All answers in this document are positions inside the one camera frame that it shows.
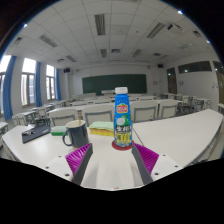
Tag dark door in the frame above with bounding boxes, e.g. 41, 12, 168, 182
166, 67, 178, 95

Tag group of white classroom chairs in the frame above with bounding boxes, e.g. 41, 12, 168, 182
11, 92, 224, 129

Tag ceiling projector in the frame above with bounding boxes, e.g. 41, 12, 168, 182
167, 22, 183, 33

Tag row of windows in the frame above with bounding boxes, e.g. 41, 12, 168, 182
0, 54, 57, 114

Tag black case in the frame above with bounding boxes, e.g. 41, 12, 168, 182
21, 124, 52, 145

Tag group of blue curtains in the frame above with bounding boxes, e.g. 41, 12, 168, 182
2, 55, 63, 122

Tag dark green chalkboard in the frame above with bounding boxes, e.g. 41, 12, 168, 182
81, 73, 148, 96

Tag dark blue mug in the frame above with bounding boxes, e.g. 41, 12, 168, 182
61, 119, 91, 149

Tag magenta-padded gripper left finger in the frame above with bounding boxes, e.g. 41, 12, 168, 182
44, 142, 95, 187

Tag blue drink bottle white cap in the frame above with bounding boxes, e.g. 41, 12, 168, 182
113, 86, 134, 149

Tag group of ceiling lights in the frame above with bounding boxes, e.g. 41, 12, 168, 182
13, 0, 203, 65

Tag green and yellow sponge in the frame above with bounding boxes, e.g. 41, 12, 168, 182
87, 120, 116, 138

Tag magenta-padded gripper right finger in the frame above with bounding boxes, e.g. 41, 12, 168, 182
130, 141, 184, 187

